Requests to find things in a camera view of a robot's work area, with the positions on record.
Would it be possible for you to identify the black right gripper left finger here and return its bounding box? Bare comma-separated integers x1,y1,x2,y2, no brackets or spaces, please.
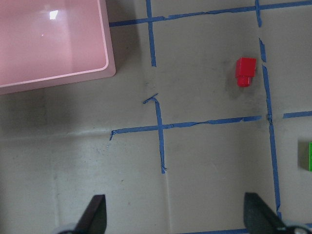
74,195,107,234

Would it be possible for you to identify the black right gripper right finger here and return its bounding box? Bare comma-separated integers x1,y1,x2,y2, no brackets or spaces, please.
244,193,287,234

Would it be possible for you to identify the green toy block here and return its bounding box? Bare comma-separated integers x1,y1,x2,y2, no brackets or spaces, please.
297,140,312,172

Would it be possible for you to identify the red toy block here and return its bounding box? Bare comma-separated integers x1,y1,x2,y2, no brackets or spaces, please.
235,57,256,87

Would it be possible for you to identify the pink plastic box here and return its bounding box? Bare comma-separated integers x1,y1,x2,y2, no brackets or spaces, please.
0,0,116,95

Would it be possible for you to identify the brown paper table cover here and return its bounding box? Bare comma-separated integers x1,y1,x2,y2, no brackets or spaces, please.
0,0,312,234

